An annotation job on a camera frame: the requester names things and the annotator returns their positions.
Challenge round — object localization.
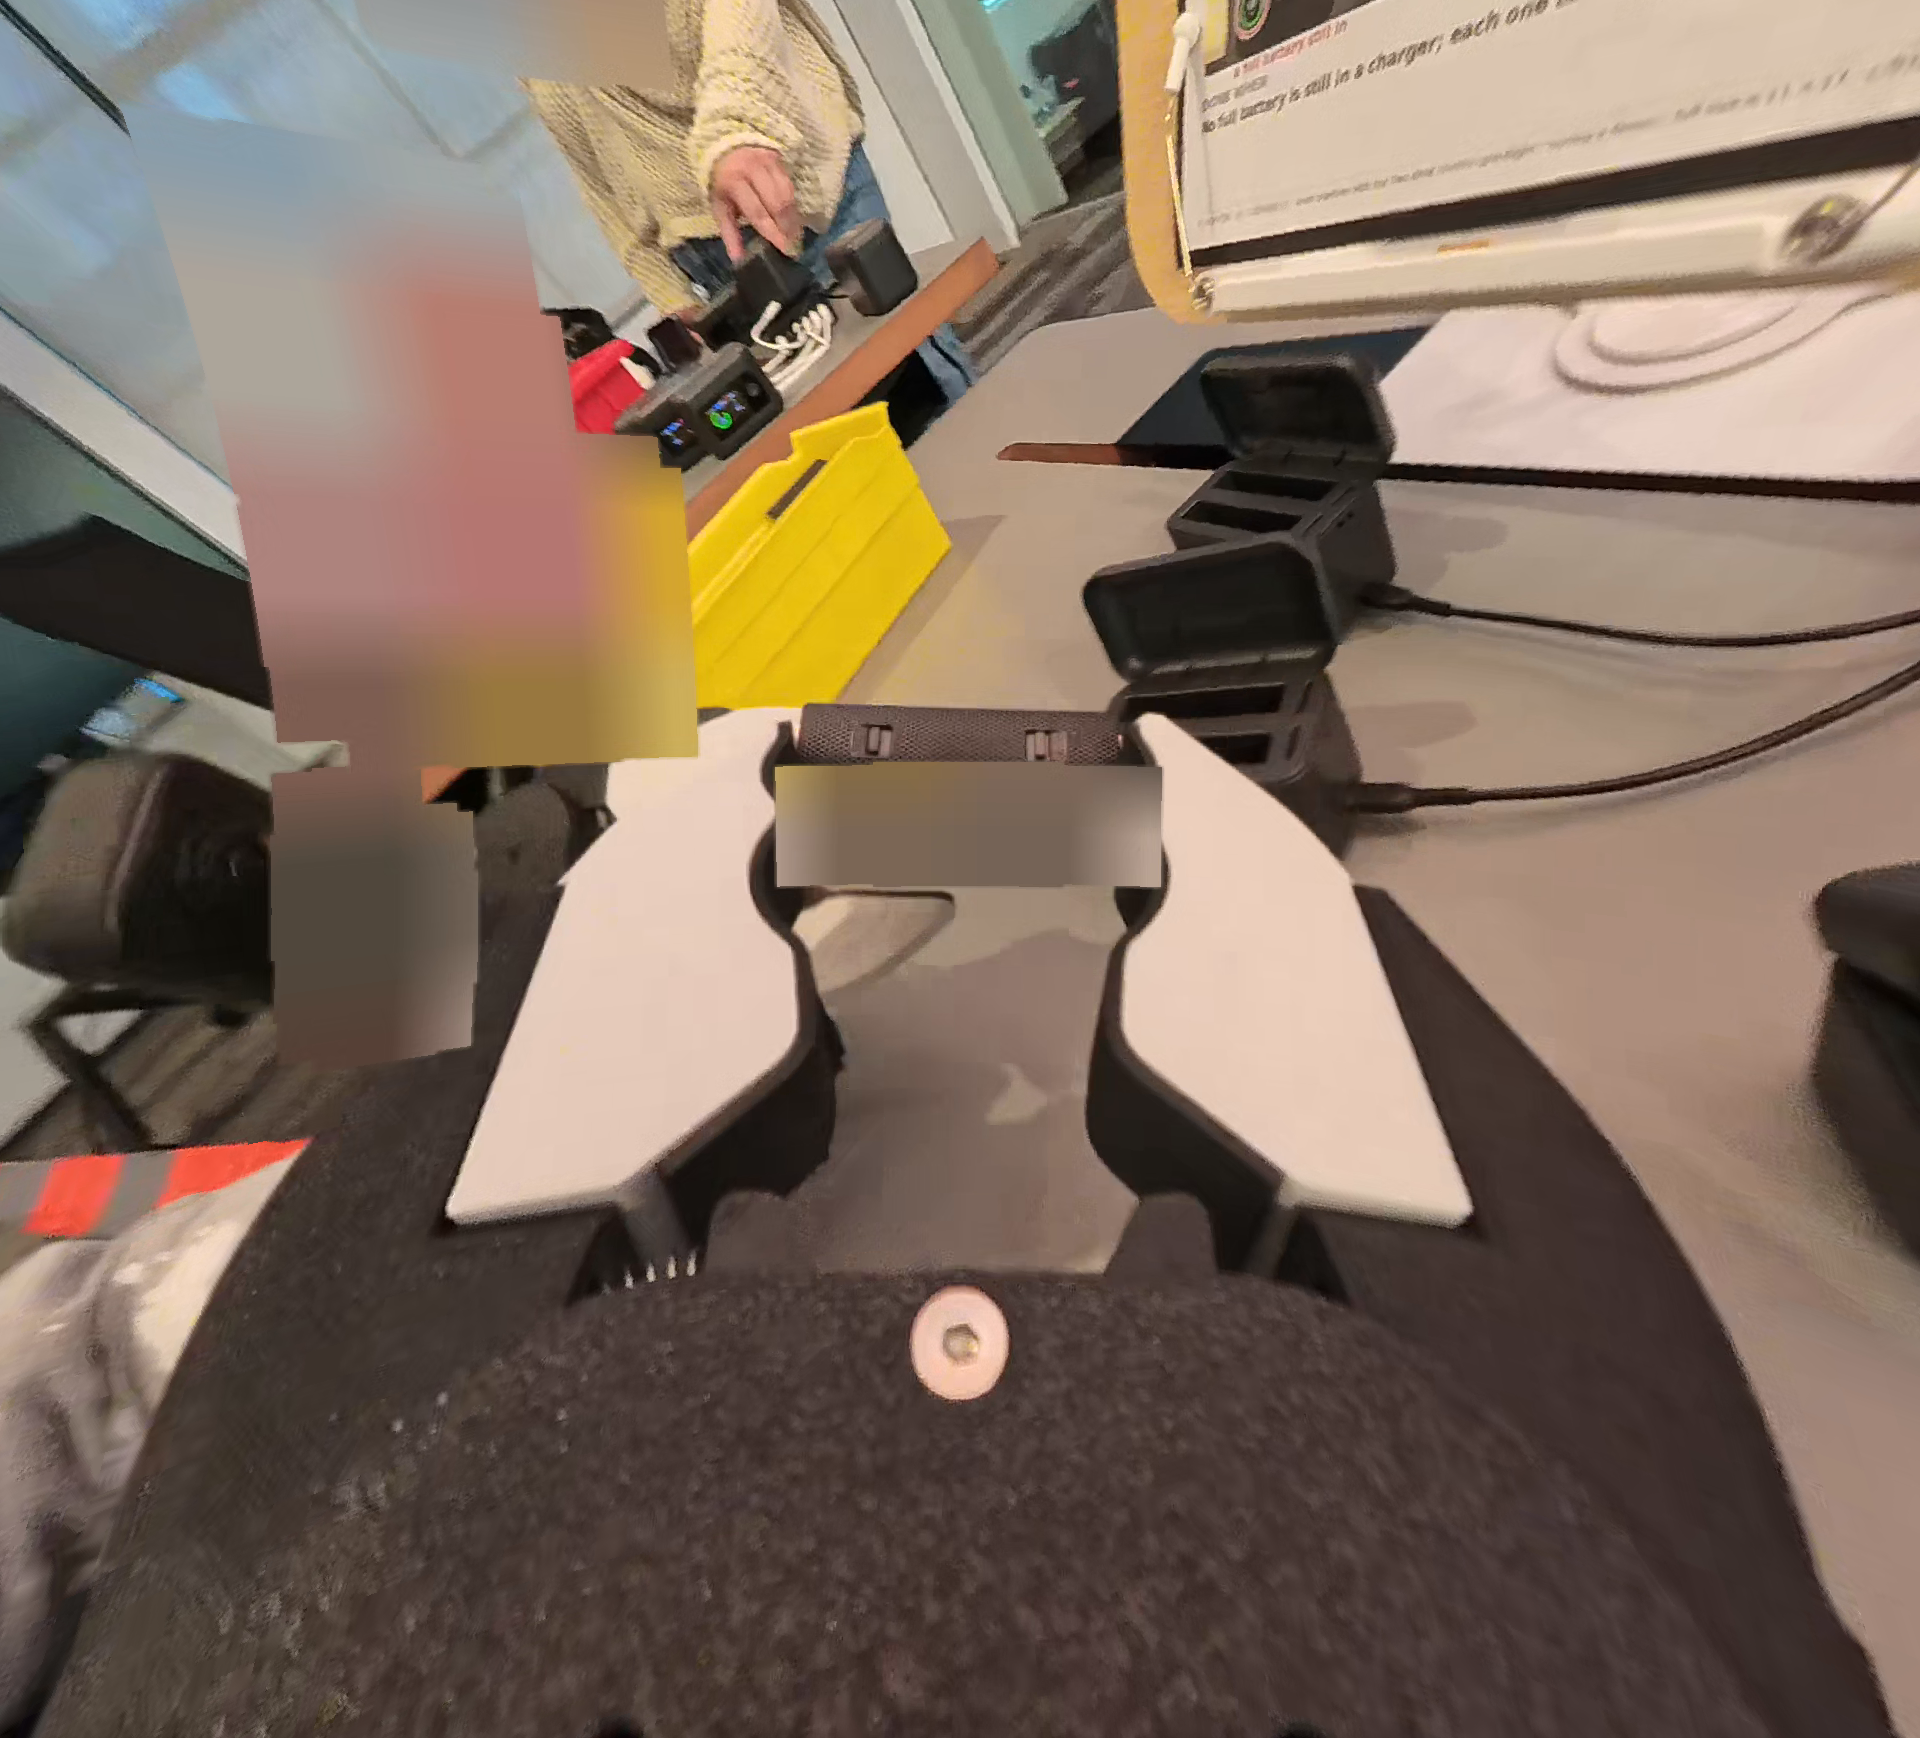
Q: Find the black battery charger case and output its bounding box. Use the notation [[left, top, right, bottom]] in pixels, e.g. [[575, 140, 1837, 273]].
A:
[[1809, 863, 1920, 1170], [1164, 352, 1403, 606], [617, 345, 789, 475], [1080, 539, 1357, 855]]

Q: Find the wooden instruction board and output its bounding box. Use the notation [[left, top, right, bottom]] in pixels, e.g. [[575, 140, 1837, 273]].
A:
[[1110, 0, 1920, 330]]

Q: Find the wooden work table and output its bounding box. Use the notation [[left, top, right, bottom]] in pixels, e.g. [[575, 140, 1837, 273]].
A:
[[690, 239, 996, 540]]

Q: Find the yellow plastic bin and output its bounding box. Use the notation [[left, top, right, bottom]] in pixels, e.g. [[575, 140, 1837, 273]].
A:
[[684, 404, 952, 710]]

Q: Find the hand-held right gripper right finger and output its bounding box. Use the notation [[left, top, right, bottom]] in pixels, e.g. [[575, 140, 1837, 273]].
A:
[[1082, 713, 1482, 1234]]

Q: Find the black charging cable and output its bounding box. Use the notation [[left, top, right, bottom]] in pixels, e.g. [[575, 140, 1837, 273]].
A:
[[1365, 585, 1920, 654], [1334, 658, 1920, 810]]

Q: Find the white clip bar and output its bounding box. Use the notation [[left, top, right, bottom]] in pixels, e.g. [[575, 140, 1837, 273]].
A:
[[1184, 194, 1920, 325]]

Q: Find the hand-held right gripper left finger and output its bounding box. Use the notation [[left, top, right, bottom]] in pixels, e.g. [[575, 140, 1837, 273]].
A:
[[444, 713, 844, 1230]]

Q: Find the white base mat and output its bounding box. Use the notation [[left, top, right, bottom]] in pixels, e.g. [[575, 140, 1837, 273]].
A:
[[1365, 299, 1920, 486]]

